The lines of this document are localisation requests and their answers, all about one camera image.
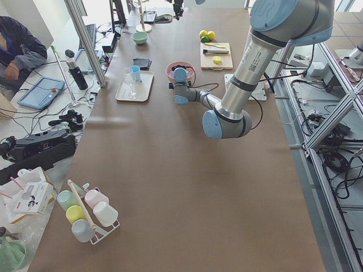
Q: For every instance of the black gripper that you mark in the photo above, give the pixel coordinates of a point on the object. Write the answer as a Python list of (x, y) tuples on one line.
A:
[(177, 6)]

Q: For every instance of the pink bowl with ice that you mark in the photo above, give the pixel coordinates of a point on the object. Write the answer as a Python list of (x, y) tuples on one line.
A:
[(181, 71)]

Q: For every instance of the wooden cup tree stand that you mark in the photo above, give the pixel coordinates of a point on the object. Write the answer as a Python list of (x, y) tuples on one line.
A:
[(142, 26)]

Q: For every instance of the light blue cup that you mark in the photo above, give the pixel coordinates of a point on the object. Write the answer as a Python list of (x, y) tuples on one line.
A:
[(136, 73)]

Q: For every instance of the pink cup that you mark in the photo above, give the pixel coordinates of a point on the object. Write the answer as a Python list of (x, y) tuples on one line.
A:
[(93, 197)]

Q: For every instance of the white cup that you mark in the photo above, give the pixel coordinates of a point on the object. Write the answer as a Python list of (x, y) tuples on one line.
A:
[(105, 213)]

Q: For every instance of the mint green cup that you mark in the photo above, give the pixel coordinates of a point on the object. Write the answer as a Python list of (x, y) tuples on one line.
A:
[(66, 199)]

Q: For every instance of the yellow cup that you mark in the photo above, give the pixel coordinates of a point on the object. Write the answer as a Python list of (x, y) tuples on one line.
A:
[(74, 213)]

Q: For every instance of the grey blue cup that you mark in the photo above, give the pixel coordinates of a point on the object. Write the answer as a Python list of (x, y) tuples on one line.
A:
[(82, 230)]

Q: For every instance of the black tray with glasses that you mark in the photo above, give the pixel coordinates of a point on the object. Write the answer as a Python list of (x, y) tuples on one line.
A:
[(149, 16)]

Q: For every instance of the mint green bowl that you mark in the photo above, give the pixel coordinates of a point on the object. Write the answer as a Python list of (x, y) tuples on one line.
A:
[(140, 37)]

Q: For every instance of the yellow plastic knife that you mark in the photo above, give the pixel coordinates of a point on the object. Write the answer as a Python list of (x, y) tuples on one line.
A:
[(214, 45)]

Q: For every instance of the wooden cutting board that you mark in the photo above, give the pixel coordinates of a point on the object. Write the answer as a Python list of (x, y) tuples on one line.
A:
[(206, 60)]

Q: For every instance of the half lemon slice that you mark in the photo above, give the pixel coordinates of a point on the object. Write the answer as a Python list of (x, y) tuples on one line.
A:
[(217, 59)]

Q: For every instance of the dark grey folded cloth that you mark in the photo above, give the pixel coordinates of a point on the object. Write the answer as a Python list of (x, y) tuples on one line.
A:
[(142, 63)]

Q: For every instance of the black keyboard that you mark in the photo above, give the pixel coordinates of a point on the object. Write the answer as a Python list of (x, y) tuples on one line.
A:
[(91, 30)]

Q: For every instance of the clear wine glass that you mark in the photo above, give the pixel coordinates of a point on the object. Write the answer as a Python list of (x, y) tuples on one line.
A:
[(129, 81)]

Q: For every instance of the cream serving tray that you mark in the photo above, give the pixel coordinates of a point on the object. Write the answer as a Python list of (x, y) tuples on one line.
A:
[(142, 88)]

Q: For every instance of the blue teach pendant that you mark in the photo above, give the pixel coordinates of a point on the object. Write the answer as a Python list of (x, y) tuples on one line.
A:
[(42, 93), (82, 61)]

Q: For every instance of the black thermos bottle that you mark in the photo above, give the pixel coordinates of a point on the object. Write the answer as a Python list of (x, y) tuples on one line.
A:
[(77, 74)]

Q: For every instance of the seated person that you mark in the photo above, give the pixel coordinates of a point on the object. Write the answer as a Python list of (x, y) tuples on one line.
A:
[(21, 52)]

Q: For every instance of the aluminium frame post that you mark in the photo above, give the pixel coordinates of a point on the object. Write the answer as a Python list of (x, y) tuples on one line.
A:
[(80, 28)]

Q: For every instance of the white wire cup rack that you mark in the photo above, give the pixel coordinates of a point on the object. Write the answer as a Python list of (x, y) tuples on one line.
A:
[(101, 232)]

